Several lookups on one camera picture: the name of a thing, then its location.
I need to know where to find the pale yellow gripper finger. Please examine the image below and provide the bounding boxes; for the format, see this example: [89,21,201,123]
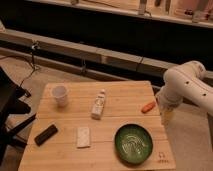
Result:
[162,110,173,126]

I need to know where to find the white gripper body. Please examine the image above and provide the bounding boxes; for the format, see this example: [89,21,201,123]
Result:
[155,87,182,111]

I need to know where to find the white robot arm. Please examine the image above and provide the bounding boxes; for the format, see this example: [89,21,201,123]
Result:
[155,61,213,125]

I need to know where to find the green ceramic bowl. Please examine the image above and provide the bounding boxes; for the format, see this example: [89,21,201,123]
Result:
[114,124,153,165]

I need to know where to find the black eraser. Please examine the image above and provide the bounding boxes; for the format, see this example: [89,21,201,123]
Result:
[34,124,58,146]

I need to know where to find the orange carrot toy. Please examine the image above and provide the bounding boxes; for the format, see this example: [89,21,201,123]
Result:
[141,101,156,113]

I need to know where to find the white small bottle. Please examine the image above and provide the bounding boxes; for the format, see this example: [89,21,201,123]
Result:
[91,89,106,120]

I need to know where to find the white sponge block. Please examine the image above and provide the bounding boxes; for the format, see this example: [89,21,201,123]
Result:
[77,127,90,148]

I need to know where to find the black chair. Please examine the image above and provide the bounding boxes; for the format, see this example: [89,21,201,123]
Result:
[0,66,35,164]

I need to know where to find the black cable on floor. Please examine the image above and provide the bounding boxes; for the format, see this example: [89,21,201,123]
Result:
[0,39,41,88]

